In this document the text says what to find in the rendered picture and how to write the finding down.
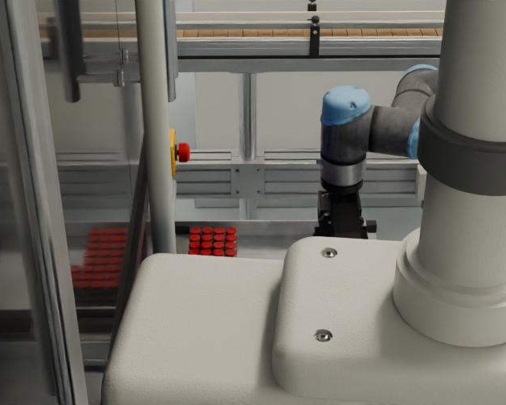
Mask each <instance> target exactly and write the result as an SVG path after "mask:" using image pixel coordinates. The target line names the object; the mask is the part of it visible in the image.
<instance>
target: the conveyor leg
mask: <svg viewBox="0 0 506 405"><path fill-rule="evenodd" d="M257 73H264V72H230V74H238V93H239V158H240V159H242V160H244V161H252V160H254V159H256V157H257ZM239 220H257V198H240V199H239Z"/></svg>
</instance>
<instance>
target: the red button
mask: <svg viewBox="0 0 506 405"><path fill-rule="evenodd" d="M177 156H178V159H179V162H180V163H184V162H188V161H189V160H190V146H189V144H188V143H186V142H179V145H178V149H177Z"/></svg>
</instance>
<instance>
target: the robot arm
mask: <svg viewBox="0 0 506 405"><path fill-rule="evenodd" d="M438 72H439V70H438V69H437V68H435V67H433V66H430V65H426V64H418V65H415V66H413V67H411V68H409V69H408V70H407V71H406V72H405V74H404V75H403V77H402V78H401V79H400V81H399V83H398V86H397V90H396V94H395V97H394V100H393V103H392V105H391V107H385V106H377V105H373V104H370V101H369V95H368V93H367V92H366V91H365V90H363V89H358V88H357V87H354V86H339V87H335V88H332V89H330V90H329V91H327V92H326V93H325V94H324V96H323V103H322V113H321V116H320V123H321V130H320V159H317V160H316V164H317V165H320V184H321V186H322V187H323V188H324V189H325V190H318V203H317V218H318V223H319V227H314V228H315V232H314V233H313V234H312V236H322V237H335V238H349V239H368V234H367V231H368V230H367V226H362V224H363V223H364V218H363V217H361V211H362V209H361V201H360V196H359V190H360V189H361V188H362V186H363V178H364V177H365V165H366V152H371V153H381V154H387V155H393V156H399V157H404V158H410V159H414V160H416V159H418V158H417V154H416V153H417V144H418V130H419V122H420V114H421V107H422V105H423V103H424V102H425V101H426V99H427V98H429V97H430V96H432V95H433V94H435V93H436V87H437V79H438ZM322 194H324V196H322Z"/></svg>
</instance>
